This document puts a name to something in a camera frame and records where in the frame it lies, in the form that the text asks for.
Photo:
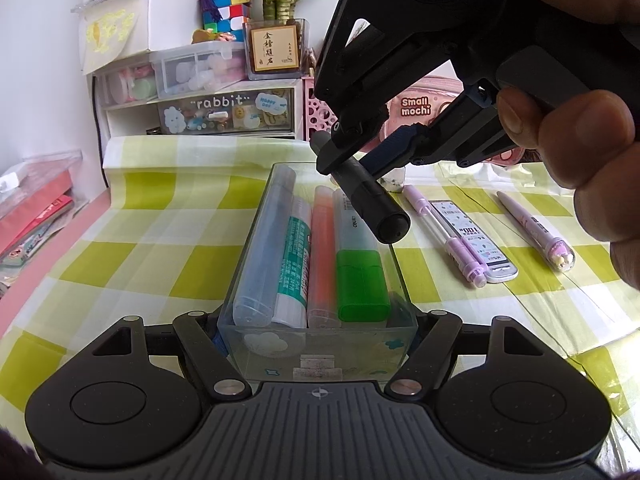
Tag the white storage box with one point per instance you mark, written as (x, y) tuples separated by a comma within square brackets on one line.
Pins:
[(110, 30)]

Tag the small yellow figurine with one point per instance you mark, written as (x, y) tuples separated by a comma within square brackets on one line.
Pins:
[(204, 35)]

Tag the green white glue stick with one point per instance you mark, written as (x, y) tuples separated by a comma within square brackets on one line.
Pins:
[(291, 301)]

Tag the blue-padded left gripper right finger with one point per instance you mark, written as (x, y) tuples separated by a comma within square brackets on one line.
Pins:
[(421, 327)]

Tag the red pink book stack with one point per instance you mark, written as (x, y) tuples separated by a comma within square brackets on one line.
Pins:
[(37, 201)]

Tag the grey lead refill case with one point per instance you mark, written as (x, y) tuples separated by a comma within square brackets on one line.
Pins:
[(499, 268)]

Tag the pink small mochi pencil case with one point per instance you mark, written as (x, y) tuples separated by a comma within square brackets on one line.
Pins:
[(422, 102)]

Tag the green capped highlighter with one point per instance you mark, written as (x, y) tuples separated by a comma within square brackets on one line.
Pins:
[(361, 291)]

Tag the clear plastic organizer tray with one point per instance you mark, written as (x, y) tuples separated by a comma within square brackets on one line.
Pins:
[(354, 351)]

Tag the person's right hand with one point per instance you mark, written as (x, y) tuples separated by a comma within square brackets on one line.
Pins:
[(588, 145)]

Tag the pink perforated pen holder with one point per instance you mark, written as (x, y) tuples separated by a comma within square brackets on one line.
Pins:
[(317, 115)]

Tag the orange pink highlighter pen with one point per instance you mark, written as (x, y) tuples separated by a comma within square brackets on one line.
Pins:
[(321, 305)]

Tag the light blue highlighter pen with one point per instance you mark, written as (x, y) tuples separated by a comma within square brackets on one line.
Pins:
[(255, 296)]

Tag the bamboo plant in glass pot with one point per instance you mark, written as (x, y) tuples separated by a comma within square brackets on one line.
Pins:
[(276, 44)]

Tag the white rabbit drawer organizer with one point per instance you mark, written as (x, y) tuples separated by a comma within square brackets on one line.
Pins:
[(269, 108)]

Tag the white dirty eraser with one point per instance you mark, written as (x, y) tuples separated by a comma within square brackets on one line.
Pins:
[(394, 180)]

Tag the clear plastic drawer box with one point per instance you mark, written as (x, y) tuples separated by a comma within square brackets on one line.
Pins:
[(206, 67)]

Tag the colourful rubik's cube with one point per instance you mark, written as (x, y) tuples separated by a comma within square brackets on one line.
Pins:
[(233, 16)]

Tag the purple clear pen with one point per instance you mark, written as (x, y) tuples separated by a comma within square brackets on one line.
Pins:
[(470, 264)]

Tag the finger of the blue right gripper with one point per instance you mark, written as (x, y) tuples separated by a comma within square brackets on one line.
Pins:
[(396, 151)]

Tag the lilac barcode pen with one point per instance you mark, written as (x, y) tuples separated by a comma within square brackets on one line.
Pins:
[(556, 251)]

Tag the green checked table cloth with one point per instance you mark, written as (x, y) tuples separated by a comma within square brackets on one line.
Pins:
[(180, 211)]

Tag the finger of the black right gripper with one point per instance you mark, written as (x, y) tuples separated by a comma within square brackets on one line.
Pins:
[(345, 150)]

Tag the dark grey marker pen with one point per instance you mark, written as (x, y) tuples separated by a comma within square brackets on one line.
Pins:
[(379, 211)]

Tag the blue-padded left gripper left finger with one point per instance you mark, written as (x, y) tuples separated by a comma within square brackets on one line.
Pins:
[(217, 338)]

